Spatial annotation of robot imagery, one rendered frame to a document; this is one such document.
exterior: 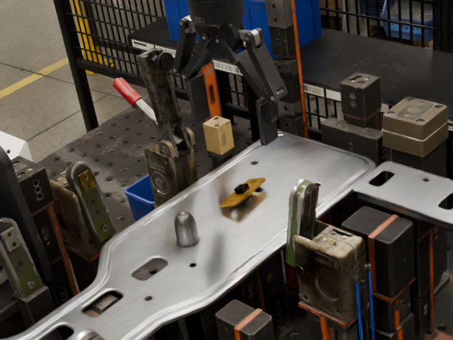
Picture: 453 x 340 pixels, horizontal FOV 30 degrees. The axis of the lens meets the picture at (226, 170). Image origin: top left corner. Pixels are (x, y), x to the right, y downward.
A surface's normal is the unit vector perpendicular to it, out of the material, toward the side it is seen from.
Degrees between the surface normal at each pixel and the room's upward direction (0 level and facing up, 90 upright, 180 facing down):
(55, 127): 0
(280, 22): 90
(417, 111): 0
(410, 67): 0
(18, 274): 78
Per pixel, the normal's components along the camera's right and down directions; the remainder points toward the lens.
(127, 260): -0.14, -0.85
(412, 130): -0.68, 0.44
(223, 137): 0.72, 0.26
